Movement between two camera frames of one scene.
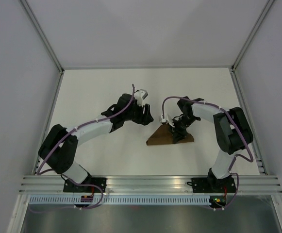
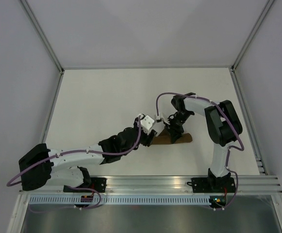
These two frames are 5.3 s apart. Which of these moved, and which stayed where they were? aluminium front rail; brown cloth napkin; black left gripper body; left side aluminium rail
Moved: black left gripper body
Stayed: aluminium front rail; left side aluminium rail; brown cloth napkin
